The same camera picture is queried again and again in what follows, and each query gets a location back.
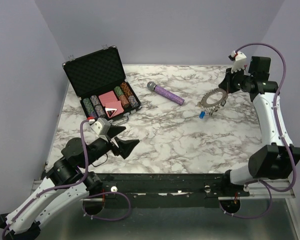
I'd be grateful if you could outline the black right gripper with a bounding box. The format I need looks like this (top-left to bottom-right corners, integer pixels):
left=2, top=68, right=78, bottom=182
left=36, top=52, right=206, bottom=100
left=218, top=65, right=253, bottom=94

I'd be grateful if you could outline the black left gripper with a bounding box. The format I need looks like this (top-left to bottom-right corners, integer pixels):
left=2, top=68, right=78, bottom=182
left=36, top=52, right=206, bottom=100
left=81, top=124, right=140, bottom=169

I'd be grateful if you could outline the round metal key ring disc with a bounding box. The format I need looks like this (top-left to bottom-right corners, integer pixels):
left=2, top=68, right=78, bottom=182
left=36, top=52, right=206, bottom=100
left=197, top=88, right=228, bottom=116

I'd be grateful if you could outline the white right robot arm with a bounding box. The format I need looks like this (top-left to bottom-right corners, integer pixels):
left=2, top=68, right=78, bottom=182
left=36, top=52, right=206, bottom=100
left=117, top=65, right=292, bottom=173

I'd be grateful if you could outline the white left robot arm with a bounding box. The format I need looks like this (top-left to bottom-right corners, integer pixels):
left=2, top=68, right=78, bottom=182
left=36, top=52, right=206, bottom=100
left=0, top=122, right=129, bottom=240

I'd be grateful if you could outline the all in triangle button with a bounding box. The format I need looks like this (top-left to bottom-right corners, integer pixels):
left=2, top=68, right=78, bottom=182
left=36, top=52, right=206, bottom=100
left=105, top=107, right=118, bottom=118

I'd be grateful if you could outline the red playing card deck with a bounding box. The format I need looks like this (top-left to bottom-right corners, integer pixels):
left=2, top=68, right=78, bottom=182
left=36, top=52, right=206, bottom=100
left=98, top=90, right=124, bottom=117

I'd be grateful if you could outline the blue key tag on disc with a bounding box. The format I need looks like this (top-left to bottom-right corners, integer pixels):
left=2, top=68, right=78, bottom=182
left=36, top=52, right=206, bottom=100
left=199, top=111, right=206, bottom=119

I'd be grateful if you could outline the purple glitter microphone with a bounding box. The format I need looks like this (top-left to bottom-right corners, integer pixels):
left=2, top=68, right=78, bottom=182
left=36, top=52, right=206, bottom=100
left=147, top=81, right=185, bottom=106

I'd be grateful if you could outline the black poker chip case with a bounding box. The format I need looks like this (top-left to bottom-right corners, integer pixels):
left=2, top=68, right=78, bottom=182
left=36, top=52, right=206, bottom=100
left=62, top=45, right=142, bottom=122

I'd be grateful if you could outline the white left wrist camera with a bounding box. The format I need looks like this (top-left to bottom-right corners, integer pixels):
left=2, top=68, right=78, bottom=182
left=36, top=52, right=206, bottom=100
left=88, top=117, right=111, bottom=142

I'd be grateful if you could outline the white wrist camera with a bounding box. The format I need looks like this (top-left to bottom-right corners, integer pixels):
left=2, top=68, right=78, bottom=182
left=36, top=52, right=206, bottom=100
left=88, top=117, right=111, bottom=142
left=228, top=50, right=247, bottom=74

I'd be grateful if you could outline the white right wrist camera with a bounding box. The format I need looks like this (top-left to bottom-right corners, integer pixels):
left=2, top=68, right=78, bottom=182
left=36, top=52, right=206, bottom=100
left=228, top=50, right=247, bottom=74

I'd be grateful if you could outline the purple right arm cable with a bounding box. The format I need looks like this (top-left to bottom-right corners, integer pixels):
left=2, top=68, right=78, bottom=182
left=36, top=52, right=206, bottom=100
left=218, top=42, right=298, bottom=220

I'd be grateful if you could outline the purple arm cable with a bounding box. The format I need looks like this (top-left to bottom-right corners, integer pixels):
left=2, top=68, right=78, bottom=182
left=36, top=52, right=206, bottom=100
left=218, top=42, right=298, bottom=220
left=1, top=118, right=131, bottom=240

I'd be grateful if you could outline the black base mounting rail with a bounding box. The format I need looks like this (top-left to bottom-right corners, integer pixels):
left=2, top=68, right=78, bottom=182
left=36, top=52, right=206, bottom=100
left=82, top=173, right=250, bottom=214

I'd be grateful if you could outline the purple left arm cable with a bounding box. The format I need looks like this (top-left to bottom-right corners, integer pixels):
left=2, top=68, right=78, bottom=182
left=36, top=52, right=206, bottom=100
left=1, top=118, right=131, bottom=240

